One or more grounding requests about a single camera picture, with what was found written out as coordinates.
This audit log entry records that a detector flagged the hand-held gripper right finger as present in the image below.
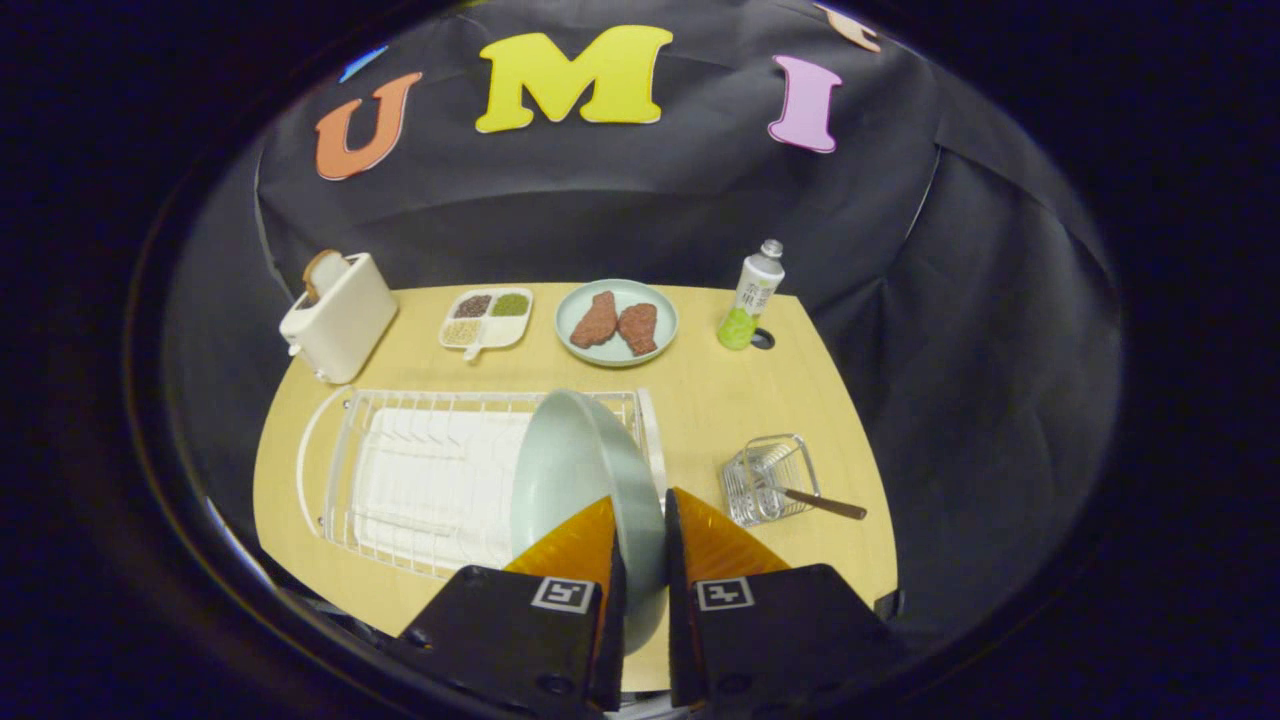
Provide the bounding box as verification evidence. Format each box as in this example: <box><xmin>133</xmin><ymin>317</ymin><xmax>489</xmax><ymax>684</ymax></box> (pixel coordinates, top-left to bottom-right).
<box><xmin>664</xmin><ymin>487</ymin><xmax>906</xmax><ymax>711</ymax></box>

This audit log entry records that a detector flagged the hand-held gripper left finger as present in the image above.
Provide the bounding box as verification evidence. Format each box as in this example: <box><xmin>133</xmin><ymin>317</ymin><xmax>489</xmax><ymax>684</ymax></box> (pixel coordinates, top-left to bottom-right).
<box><xmin>395</xmin><ymin>495</ymin><xmax>629</xmax><ymax>716</ymax></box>

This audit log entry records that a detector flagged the clear wire basket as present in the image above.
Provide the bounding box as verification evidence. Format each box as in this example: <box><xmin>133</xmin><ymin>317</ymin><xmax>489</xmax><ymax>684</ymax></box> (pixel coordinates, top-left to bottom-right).
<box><xmin>720</xmin><ymin>433</ymin><xmax>821</xmax><ymax>528</ymax></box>

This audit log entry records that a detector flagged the white wire dish rack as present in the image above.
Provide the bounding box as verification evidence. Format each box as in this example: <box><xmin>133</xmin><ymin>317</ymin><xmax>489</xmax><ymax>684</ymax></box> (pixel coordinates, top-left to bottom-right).
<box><xmin>297</xmin><ymin>386</ymin><xmax>668</xmax><ymax>581</ymax></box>

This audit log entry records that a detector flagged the pale green plate with meat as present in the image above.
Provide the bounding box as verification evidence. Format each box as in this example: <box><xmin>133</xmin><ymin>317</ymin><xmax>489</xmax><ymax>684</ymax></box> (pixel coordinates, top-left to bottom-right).
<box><xmin>555</xmin><ymin>279</ymin><xmax>679</xmax><ymax>368</ymax></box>

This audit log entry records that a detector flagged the red-brown meat piece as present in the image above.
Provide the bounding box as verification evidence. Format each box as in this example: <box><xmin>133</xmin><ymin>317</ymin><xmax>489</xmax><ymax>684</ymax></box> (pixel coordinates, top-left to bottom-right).
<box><xmin>617</xmin><ymin>303</ymin><xmax>659</xmax><ymax>357</ymax></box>
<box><xmin>570</xmin><ymin>291</ymin><xmax>619</xmax><ymax>349</ymax></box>

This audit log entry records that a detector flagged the white divided seasoning tray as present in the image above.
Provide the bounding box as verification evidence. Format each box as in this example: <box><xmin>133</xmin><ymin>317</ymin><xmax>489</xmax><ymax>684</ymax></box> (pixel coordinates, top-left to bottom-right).
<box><xmin>438</xmin><ymin>287</ymin><xmax>534</xmax><ymax>361</ymax></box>

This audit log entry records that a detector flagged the green and white bottle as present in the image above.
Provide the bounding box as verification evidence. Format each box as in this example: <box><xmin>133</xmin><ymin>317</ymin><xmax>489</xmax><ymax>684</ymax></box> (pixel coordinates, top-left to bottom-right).
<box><xmin>717</xmin><ymin>239</ymin><xmax>785</xmax><ymax>351</ymax></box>

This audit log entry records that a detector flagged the white toaster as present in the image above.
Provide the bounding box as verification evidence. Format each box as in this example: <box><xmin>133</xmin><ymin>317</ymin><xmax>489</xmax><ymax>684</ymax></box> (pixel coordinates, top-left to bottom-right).
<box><xmin>279</xmin><ymin>252</ymin><xmax>399</xmax><ymax>385</ymax></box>

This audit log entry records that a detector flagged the black backdrop cloth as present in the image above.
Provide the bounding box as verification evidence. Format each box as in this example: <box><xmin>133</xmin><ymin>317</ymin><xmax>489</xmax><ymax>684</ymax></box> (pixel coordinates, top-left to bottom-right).
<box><xmin>160</xmin><ymin>0</ymin><xmax>1121</xmax><ymax>641</ymax></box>

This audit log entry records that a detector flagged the brown toast slice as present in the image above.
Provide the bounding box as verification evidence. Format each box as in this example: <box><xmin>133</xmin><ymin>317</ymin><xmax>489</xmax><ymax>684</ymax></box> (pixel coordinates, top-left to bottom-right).
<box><xmin>303</xmin><ymin>249</ymin><xmax>348</xmax><ymax>306</ymax></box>

